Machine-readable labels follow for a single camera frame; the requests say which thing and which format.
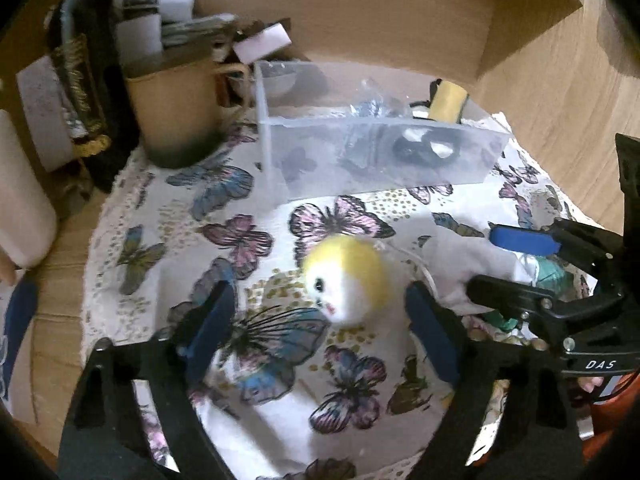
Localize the tan ceramic mug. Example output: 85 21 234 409
127 58 250 169

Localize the person's right hand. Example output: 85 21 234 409
577 376 604 393

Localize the butterfly print tablecloth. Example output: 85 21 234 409
82 122 582 479

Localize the green knitted cloth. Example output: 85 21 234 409
487 253 569 334

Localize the yellow black sponge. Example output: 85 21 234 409
428 79 469 124

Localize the white drawstring pouch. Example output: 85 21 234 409
418 226 544 316

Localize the stack of papers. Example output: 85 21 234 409
112 0 239 66

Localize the clear plastic box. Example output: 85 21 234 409
254 61 511 205

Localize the small white box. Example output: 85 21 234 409
232 23 292 65

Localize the yellow white plush ball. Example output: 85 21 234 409
302 235 390 327

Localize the dark wine bottle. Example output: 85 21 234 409
47 0 140 193

